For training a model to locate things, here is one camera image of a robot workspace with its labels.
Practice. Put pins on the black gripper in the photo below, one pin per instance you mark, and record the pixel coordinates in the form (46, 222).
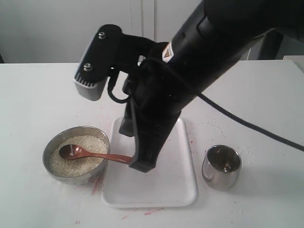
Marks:
(155, 107)

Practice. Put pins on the brown wooden spoon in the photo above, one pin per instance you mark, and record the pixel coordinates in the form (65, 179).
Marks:
(73, 152)

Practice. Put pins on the steel bowl of rice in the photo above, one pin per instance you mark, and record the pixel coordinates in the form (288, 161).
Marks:
(80, 171)

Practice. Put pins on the small steel cup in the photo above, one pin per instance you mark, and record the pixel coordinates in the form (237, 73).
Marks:
(221, 167)

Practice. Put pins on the white rectangular tray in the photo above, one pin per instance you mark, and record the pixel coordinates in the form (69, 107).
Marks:
(170, 184)

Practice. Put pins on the white cabinet doors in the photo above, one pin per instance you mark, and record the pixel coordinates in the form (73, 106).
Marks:
(58, 31)

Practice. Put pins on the dark vertical post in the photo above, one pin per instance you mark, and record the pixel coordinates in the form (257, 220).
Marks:
(270, 45)

